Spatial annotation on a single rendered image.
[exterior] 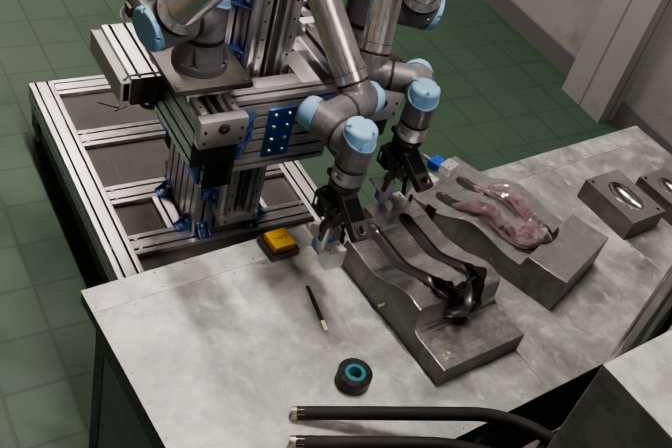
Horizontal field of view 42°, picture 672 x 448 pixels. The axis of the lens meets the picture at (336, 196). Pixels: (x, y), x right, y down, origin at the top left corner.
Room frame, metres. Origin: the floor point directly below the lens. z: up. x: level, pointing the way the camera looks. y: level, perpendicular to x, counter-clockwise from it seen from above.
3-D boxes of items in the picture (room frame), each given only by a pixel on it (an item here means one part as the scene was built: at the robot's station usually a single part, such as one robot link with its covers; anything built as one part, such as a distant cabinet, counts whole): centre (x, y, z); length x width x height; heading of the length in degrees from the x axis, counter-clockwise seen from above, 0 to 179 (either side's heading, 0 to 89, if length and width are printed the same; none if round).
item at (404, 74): (1.91, -0.10, 1.20); 0.11 x 0.11 x 0.08; 9
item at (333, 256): (1.54, 0.00, 0.93); 0.13 x 0.05 x 0.05; 44
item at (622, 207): (2.17, -0.83, 0.83); 0.20 x 0.15 x 0.07; 44
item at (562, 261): (1.90, -0.46, 0.85); 0.50 x 0.26 x 0.11; 61
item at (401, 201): (1.83, -0.12, 0.89); 0.13 x 0.05 x 0.05; 44
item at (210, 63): (1.96, 0.45, 1.09); 0.15 x 0.15 x 0.10
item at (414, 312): (1.59, -0.27, 0.87); 0.50 x 0.26 x 0.14; 44
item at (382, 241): (1.61, -0.26, 0.92); 0.35 x 0.16 x 0.09; 44
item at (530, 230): (1.90, -0.46, 0.90); 0.26 x 0.18 x 0.08; 61
